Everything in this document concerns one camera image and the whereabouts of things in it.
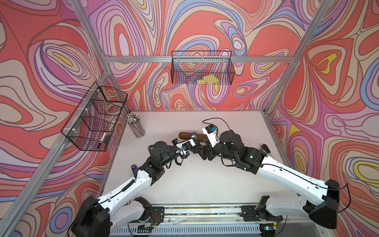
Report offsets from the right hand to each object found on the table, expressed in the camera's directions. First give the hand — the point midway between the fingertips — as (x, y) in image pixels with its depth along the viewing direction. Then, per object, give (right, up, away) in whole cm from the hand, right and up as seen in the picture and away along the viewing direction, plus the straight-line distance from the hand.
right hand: (200, 148), depth 70 cm
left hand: (-3, +4, +1) cm, 5 cm away
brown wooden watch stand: (-6, +5, +17) cm, 19 cm away
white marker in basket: (-49, +4, +3) cm, 49 cm away
